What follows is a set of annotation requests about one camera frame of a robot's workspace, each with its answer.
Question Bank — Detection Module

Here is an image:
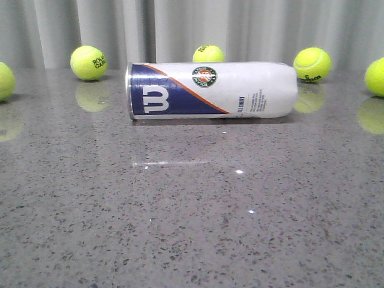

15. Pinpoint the white blue tennis ball can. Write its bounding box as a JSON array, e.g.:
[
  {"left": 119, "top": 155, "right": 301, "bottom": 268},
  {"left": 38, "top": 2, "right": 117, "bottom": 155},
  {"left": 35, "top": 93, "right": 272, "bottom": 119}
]
[{"left": 125, "top": 62, "right": 298, "bottom": 119}]

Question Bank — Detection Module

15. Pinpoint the centre yellow tennis ball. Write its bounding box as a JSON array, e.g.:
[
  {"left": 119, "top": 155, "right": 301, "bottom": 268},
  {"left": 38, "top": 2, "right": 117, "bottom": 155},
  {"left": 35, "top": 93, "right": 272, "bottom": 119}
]
[{"left": 193, "top": 44, "right": 225, "bottom": 62}]

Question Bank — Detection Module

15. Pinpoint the Roland Garros yellow tennis ball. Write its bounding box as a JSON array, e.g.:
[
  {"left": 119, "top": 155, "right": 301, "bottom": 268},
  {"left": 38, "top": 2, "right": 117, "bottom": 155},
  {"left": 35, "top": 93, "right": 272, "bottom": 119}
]
[{"left": 70, "top": 46, "right": 107, "bottom": 81}]

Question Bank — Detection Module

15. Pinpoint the Wilson 3 yellow tennis ball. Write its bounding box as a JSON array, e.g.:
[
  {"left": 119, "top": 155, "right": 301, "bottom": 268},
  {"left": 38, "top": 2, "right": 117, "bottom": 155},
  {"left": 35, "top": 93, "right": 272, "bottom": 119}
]
[{"left": 293, "top": 47, "right": 332, "bottom": 83}]

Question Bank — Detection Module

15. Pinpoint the far-left yellow tennis ball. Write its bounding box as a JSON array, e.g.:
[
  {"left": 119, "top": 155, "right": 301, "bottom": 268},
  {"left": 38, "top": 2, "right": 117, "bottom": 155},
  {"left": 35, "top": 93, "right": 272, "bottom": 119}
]
[{"left": 0, "top": 62, "right": 16, "bottom": 101}]

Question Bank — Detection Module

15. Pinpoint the far-right yellow tennis ball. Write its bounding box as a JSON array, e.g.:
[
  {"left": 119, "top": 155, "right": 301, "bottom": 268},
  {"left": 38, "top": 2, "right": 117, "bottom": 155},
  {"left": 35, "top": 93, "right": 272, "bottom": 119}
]
[{"left": 365, "top": 58, "right": 384, "bottom": 97}]

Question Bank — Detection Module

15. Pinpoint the grey pleated curtain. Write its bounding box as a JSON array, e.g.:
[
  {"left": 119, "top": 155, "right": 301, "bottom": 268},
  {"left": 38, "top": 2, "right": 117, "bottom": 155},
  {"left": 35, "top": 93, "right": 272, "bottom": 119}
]
[{"left": 1, "top": 1, "right": 383, "bottom": 70}]

